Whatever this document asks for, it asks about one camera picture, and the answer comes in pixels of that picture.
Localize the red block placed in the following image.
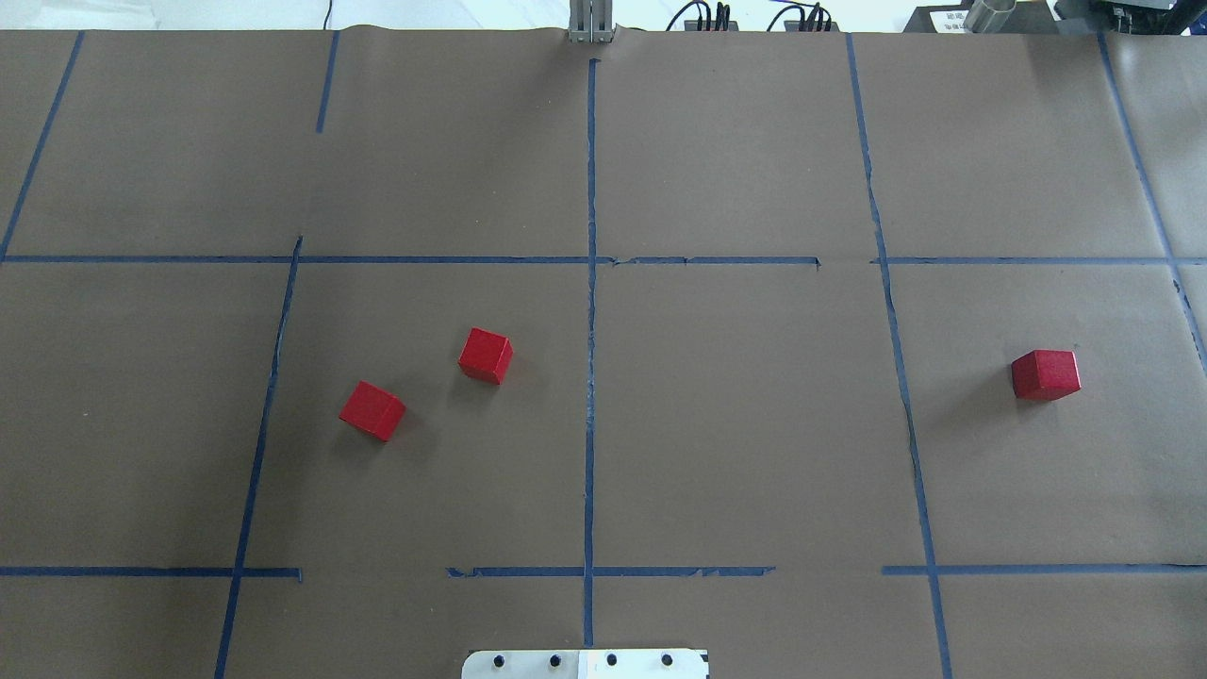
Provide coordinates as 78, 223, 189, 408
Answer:
457, 327, 514, 386
338, 381, 406, 441
1010, 349, 1081, 403

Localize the brown paper table cover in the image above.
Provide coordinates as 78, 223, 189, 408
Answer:
2, 27, 1205, 678

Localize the metal cylinder can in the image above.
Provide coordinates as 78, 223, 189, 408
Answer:
963, 0, 1018, 34

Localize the aluminium frame post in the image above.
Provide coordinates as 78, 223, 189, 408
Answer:
568, 0, 616, 43

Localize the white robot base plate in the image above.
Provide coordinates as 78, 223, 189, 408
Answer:
461, 648, 711, 678

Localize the black cable bundle left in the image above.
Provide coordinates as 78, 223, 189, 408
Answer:
667, 2, 739, 33

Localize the black cable bundle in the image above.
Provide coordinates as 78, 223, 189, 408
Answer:
766, 2, 842, 33
667, 2, 739, 33

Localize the black cable bundle right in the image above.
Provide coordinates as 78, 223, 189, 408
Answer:
766, 2, 842, 33

